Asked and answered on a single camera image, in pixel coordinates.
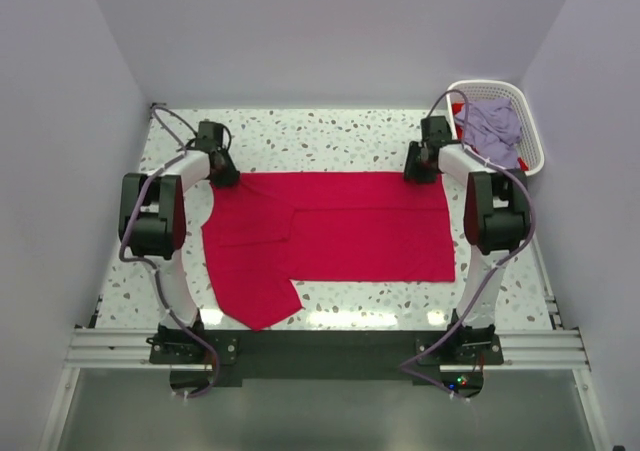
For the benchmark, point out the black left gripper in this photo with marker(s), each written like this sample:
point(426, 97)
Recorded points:
point(231, 176)

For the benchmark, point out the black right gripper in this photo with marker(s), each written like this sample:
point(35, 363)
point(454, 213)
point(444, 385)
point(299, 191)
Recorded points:
point(411, 171)

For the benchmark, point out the crimson red t shirt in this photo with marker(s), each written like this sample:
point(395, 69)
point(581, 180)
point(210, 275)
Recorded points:
point(273, 229)

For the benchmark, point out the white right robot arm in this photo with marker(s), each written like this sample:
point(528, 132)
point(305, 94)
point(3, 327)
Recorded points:
point(498, 218)

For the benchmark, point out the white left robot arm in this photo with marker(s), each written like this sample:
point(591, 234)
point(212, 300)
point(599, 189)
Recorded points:
point(152, 220)

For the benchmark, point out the red t shirt in basket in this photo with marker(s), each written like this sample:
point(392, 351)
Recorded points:
point(457, 111)

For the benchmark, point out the lavender t shirt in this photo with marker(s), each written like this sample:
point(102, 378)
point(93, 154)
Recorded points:
point(492, 133)

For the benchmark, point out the white perforated laundry basket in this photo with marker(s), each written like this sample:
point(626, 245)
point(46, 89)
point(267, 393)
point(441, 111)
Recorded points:
point(530, 150)

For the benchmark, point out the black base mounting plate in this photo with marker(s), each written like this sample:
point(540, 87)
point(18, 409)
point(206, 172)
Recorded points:
point(229, 358)

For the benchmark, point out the aluminium extrusion rail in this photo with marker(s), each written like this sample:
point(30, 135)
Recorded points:
point(112, 348)

